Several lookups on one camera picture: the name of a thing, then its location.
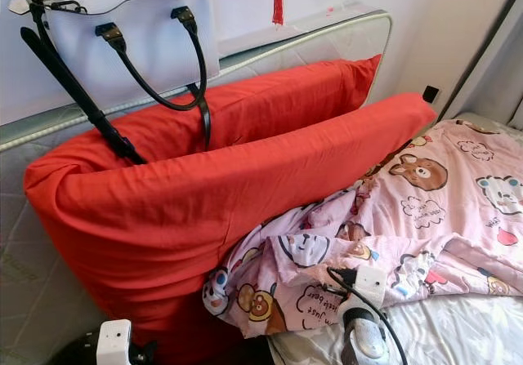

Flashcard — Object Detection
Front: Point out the pink cartoon bear blanket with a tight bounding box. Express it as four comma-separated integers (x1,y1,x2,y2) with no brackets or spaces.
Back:
203,118,523,339

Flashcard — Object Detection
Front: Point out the black waste bin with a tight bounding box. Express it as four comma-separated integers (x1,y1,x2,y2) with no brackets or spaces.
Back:
45,336,103,365

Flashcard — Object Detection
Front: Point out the bed with beige floral sheet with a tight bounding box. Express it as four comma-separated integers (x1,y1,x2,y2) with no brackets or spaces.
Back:
266,112,523,365

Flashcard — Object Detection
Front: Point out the red folded cushion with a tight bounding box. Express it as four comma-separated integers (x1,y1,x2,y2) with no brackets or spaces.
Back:
23,53,438,365

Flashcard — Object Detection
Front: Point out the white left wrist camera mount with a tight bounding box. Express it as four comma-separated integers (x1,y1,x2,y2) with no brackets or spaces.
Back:
96,319,133,365

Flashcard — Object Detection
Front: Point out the white handbag with black straps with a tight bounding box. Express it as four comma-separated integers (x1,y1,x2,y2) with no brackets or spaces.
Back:
8,0,221,166

